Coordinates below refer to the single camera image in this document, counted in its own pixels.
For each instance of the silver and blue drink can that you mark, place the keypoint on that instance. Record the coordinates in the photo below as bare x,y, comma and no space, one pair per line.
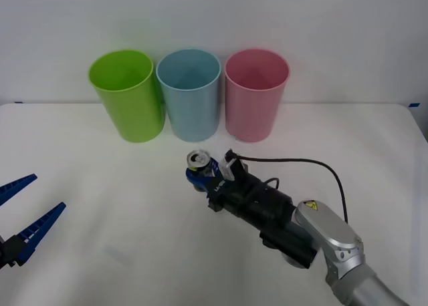
198,159

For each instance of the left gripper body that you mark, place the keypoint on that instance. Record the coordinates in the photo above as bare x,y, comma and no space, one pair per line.
1,254

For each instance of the pink plastic bin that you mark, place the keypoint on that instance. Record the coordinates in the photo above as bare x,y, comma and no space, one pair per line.
250,115

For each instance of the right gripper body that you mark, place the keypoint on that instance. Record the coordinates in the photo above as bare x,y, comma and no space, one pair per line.
237,194

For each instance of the green plastic bin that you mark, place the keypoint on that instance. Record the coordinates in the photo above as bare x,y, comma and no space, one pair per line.
133,115

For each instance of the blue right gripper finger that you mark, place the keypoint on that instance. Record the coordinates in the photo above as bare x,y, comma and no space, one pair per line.
194,179
215,168

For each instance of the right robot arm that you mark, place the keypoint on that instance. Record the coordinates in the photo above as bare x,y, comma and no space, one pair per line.
334,229

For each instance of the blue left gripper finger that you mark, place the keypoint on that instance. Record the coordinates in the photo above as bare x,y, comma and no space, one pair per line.
36,236
15,187

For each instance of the pale blue plastic bin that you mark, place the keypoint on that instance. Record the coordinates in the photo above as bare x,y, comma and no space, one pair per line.
192,115

